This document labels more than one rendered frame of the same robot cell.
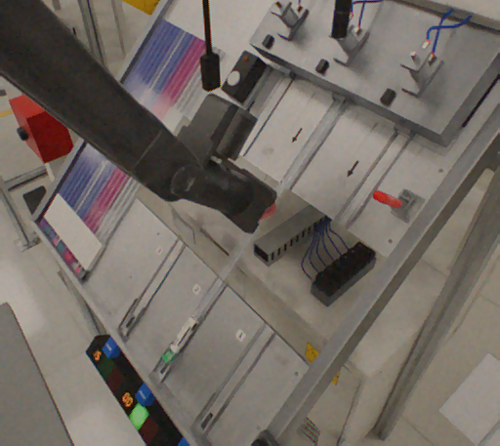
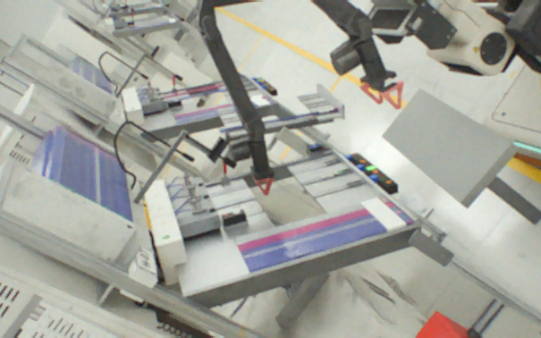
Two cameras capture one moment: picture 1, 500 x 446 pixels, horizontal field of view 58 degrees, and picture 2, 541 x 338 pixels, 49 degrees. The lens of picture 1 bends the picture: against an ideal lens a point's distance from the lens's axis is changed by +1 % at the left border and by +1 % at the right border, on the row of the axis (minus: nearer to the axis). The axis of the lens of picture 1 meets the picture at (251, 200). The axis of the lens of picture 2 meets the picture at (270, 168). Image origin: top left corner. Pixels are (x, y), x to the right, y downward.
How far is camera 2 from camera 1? 2.25 m
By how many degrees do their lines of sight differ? 98
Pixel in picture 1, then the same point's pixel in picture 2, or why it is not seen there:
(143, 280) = (343, 191)
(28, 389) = (430, 167)
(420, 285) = not seen: hidden behind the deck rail
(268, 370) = (301, 167)
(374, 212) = (235, 186)
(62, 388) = not seen: outside the picture
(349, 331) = not seen: hidden behind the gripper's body
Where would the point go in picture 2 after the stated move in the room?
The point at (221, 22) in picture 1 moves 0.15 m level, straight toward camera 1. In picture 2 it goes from (224, 253) to (232, 213)
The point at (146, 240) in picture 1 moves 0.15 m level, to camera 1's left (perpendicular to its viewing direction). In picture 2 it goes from (332, 200) to (365, 185)
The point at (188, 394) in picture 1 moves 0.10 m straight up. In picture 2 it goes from (339, 166) to (319, 153)
